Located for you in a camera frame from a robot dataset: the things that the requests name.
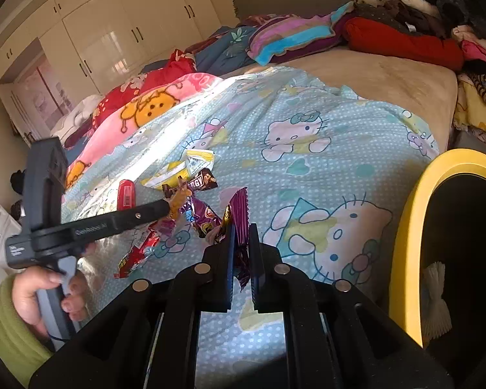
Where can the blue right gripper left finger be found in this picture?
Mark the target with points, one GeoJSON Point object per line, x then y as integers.
{"type": "Point", "coordinates": [229, 245]}

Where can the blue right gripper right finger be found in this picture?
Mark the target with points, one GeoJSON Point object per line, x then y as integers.
{"type": "Point", "coordinates": [258, 272]}

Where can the brown energy bar wrapper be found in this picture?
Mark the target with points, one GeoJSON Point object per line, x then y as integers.
{"type": "Point", "coordinates": [177, 196]}

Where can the red snack wrapper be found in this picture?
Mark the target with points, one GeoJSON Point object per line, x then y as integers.
{"type": "Point", "coordinates": [141, 249]}

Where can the green sleeve left forearm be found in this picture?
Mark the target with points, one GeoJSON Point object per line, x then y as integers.
{"type": "Point", "coordinates": [20, 350]}

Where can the yellow rimmed black trash bin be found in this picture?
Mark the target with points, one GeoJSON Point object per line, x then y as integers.
{"type": "Point", "coordinates": [444, 220]}

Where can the person's left hand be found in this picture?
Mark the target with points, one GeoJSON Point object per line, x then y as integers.
{"type": "Point", "coordinates": [24, 297]}

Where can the yellow white snack wrapper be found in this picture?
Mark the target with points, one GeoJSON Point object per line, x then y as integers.
{"type": "Point", "coordinates": [191, 162]}

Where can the Hello Kitty blue bedsheet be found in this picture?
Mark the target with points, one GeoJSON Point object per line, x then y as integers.
{"type": "Point", "coordinates": [328, 172]}

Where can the pink bear print blanket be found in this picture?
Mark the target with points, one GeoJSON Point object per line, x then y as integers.
{"type": "Point", "coordinates": [121, 126]}

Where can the red floral quilt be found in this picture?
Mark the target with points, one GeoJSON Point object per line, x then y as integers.
{"type": "Point", "coordinates": [141, 79]}

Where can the blue floral quilt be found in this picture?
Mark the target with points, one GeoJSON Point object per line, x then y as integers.
{"type": "Point", "coordinates": [221, 54]}

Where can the white glossy wardrobe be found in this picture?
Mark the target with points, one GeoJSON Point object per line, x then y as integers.
{"type": "Point", "coordinates": [55, 53]}

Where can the purple blue striped pillow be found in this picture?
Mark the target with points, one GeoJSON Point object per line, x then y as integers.
{"type": "Point", "coordinates": [289, 37]}

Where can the beige mattress cover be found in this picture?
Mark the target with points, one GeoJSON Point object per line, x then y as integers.
{"type": "Point", "coordinates": [426, 90]}

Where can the red cushion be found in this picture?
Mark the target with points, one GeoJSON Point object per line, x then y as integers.
{"type": "Point", "coordinates": [369, 36]}

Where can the yellow cartoon print blanket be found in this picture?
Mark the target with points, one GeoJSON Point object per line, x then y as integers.
{"type": "Point", "coordinates": [470, 112]}

